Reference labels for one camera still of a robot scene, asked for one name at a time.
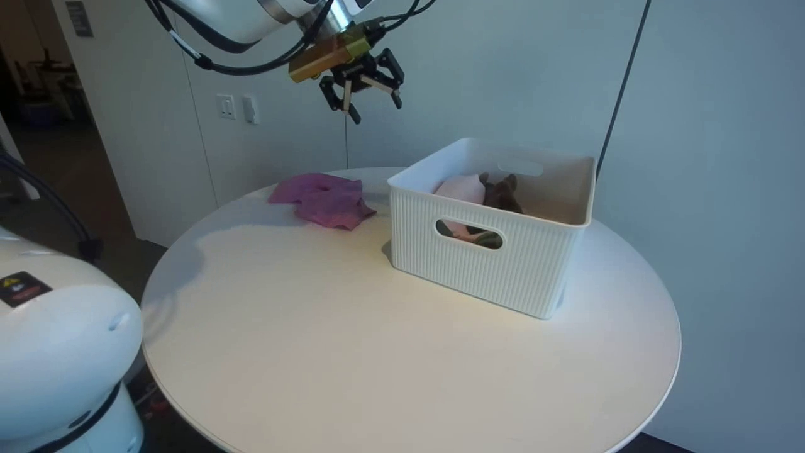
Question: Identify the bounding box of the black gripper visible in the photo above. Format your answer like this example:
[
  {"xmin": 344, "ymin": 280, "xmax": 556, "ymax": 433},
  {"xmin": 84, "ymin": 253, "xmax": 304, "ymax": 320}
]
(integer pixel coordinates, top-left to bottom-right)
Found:
[{"xmin": 317, "ymin": 46, "xmax": 409, "ymax": 128}]

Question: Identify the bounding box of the magenta pink cloth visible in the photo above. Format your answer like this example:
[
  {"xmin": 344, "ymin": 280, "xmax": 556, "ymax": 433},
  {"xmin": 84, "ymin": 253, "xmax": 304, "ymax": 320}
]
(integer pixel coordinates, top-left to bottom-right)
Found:
[{"xmin": 268, "ymin": 170, "xmax": 380, "ymax": 233}]

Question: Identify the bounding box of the light pink cloth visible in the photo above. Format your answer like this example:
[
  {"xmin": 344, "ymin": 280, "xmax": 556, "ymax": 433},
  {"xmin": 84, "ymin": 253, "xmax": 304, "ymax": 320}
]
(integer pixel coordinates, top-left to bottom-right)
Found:
[{"xmin": 433, "ymin": 170, "xmax": 507, "ymax": 252}]

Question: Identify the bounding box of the black sticker on robot base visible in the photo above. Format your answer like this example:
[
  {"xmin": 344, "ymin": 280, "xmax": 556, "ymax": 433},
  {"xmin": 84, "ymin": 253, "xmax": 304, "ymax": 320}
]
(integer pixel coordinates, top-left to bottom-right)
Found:
[{"xmin": 0, "ymin": 270, "xmax": 56, "ymax": 310}]

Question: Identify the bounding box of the white plastic storage box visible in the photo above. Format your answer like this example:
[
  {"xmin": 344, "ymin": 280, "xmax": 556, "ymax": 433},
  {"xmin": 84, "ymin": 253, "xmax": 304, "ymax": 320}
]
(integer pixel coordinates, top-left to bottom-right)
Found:
[{"xmin": 383, "ymin": 136, "xmax": 601, "ymax": 321}]

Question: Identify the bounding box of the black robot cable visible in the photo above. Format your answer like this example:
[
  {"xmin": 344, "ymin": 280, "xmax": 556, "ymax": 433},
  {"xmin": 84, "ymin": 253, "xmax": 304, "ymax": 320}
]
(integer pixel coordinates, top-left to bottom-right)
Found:
[{"xmin": 0, "ymin": 0, "xmax": 440, "ymax": 264}]

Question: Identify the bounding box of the grey wall sign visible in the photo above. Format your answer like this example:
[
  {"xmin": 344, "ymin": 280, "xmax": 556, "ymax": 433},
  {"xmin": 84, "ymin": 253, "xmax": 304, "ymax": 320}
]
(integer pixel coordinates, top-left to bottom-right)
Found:
[{"xmin": 63, "ymin": 0, "xmax": 95, "ymax": 40}]

